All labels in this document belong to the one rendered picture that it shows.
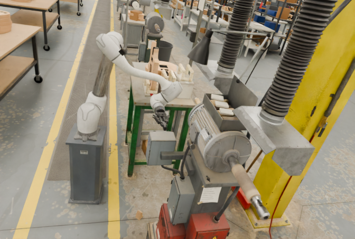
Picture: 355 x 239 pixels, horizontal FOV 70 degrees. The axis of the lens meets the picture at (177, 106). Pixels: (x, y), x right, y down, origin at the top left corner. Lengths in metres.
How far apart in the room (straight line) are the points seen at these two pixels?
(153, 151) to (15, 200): 1.56
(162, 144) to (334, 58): 1.31
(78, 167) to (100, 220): 0.52
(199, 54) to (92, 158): 1.27
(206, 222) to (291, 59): 1.03
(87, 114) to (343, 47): 1.87
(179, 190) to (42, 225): 1.38
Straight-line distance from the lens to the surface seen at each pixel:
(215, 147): 1.26
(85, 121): 2.08
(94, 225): 2.49
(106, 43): 1.85
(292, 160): 1.07
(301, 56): 1.03
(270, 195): 2.60
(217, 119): 1.28
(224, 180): 1.39
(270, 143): 0.99
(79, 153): 2.23
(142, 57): 4.05
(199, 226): 1.58
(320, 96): 2.10
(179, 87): 1.93
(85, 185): 2.47
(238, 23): 1.48
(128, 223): 2.50
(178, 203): 1.56
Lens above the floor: 2.03
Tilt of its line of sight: 28 degrees down
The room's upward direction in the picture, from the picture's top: 12 degrees clockwise
